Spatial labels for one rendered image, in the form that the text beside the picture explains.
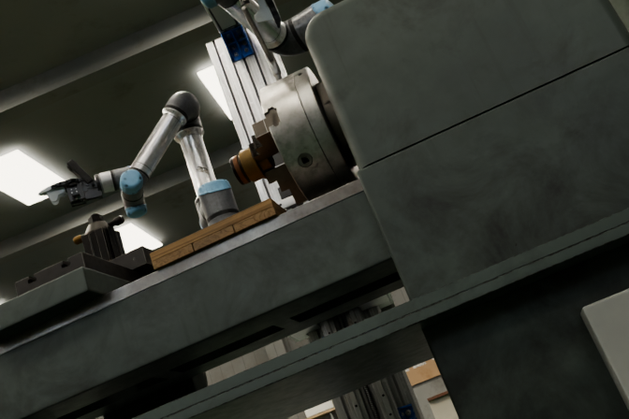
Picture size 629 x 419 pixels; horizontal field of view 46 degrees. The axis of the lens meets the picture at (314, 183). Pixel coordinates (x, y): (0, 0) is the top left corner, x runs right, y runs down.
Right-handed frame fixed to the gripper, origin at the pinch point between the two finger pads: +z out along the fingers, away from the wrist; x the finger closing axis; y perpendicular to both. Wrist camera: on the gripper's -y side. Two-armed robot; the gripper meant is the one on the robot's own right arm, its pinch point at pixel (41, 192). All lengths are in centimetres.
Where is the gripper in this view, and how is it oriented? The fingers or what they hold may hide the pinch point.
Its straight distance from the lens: 279.5
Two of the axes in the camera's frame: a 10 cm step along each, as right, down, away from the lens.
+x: -2.0, 3.2, 9.3
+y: 3.1, 9.2, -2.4
